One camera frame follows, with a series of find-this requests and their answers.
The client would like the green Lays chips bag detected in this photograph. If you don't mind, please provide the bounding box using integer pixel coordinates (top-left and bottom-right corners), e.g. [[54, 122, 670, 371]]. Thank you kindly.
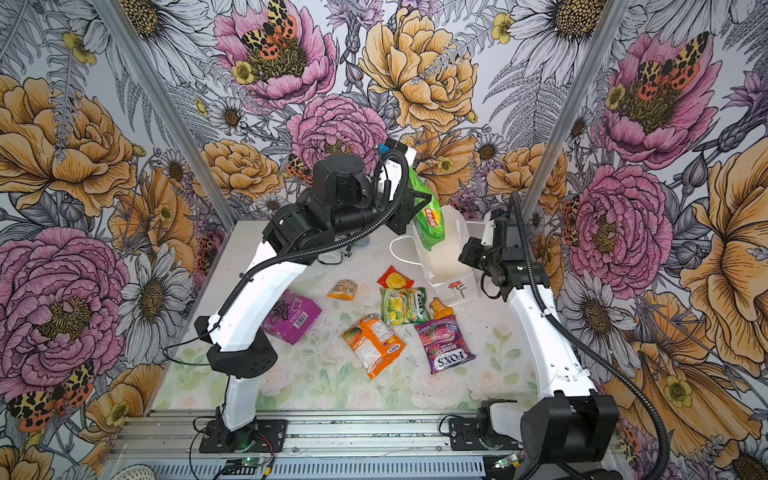
[[409, 168, 445, 251]]

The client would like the white paper bag red flower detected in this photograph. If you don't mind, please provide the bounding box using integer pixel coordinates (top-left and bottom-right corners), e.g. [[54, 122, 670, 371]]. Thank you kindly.
[[389, 205, 479, 307]]

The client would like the purple snack packet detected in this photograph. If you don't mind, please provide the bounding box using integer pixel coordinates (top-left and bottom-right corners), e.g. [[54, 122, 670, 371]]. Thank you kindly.
[[262, 290, 322, 345]]

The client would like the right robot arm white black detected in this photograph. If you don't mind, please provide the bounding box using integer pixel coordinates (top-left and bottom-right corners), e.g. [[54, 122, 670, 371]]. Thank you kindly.
[[459, 211, 618, 473]]

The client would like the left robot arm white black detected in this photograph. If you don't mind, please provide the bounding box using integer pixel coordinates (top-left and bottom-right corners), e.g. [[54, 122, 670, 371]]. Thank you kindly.
[[195, 144, 429, 453]]

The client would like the green yellow candy bag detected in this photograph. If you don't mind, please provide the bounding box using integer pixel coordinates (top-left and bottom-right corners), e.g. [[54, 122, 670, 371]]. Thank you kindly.
[[380, 287, 431, 326]]

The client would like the purple Fox's candy bag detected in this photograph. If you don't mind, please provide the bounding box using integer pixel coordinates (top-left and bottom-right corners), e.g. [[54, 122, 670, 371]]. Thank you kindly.
[[415, 315, 476, 375]]

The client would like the red yellow snack packet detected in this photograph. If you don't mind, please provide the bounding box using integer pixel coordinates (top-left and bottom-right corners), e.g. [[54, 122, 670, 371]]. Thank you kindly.
[[377, 266, 414, 289]]

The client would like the small orange snack packet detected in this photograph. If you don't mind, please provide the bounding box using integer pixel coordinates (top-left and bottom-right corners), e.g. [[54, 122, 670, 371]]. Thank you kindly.
[[429, 298, 455, 320]]

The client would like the small tan snack packet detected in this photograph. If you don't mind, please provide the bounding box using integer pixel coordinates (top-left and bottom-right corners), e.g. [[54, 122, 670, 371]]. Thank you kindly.
[[327, 279, 358, 301]]

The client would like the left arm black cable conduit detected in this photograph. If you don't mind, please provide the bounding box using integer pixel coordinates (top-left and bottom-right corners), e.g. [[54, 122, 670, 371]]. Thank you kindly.
[[212, 149, 411, 319]]

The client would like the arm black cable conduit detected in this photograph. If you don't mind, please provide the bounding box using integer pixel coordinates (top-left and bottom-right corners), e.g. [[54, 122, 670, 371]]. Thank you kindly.
[[508, 191, 671, 480], [212, 149, 411, 319]]

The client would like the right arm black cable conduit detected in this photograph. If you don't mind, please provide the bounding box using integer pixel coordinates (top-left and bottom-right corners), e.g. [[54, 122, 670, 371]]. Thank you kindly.
[[508, 191, 671, 480]]

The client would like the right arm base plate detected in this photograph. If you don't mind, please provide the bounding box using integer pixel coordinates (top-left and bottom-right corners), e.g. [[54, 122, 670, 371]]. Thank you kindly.
[[439, 415, 520, 452]]

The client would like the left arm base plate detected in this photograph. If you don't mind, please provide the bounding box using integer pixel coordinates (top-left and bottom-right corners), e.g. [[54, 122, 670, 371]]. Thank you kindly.
[[199, 419, 288, 454]]

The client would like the aluminium rail frame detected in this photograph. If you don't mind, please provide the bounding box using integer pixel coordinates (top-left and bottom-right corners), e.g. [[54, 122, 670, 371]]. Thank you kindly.
[[102, 410, 523, 479]]

